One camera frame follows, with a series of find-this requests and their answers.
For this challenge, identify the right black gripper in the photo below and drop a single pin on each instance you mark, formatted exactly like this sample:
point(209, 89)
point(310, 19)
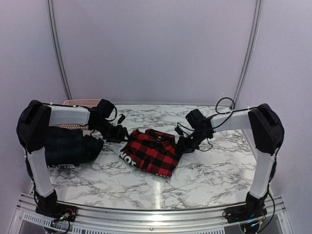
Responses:
point(185, 147)

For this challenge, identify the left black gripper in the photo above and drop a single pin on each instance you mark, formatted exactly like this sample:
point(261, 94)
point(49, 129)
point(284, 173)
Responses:
point(117, 137)

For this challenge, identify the red black plaid garment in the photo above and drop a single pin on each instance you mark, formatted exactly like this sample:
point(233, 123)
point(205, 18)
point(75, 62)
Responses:
point(152, 151)

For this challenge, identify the dark green plaid garment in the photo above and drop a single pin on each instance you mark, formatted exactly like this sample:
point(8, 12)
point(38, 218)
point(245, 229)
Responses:
point(65, 146)

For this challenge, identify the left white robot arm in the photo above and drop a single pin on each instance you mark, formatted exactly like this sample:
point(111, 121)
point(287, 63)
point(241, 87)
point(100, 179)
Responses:
point(37, 117)

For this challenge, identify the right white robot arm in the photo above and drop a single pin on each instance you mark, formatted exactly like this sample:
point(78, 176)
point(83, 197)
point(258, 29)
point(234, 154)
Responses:
point(268, 135)

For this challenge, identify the pink plastic laundry basket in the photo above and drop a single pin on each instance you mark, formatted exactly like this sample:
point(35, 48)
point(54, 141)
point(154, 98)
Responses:
point(77, 119)

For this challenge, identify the folded striped garment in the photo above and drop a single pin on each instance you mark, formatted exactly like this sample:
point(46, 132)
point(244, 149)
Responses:
point(64, 166)

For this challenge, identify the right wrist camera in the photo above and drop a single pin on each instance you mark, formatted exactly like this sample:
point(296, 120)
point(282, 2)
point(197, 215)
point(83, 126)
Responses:
point(194, 119)

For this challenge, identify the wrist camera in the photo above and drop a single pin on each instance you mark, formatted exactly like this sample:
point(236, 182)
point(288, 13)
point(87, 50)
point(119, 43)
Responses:
point(194, 119)
point(105, 109)

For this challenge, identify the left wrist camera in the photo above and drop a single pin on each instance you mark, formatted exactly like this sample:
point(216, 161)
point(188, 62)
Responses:
point(105, 109)

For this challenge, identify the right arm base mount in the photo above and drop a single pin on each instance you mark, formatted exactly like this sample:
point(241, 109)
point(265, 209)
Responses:
point(254, 208)

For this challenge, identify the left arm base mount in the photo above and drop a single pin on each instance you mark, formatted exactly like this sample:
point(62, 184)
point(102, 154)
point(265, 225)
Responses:
point(50, 207)

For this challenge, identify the aluminium front frame rail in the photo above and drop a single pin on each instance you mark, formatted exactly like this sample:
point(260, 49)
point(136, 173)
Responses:
point(97, 220)

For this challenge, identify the left aluminium corner post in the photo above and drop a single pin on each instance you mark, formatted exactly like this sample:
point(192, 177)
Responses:
point(57, 49)

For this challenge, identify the aluminium corner post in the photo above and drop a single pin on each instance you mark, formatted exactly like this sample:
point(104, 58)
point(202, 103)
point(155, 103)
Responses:
point(249, 51)
point(57, 49)

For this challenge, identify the right aluminium corner post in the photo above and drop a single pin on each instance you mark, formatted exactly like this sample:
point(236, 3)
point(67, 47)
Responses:
point(249, 51)

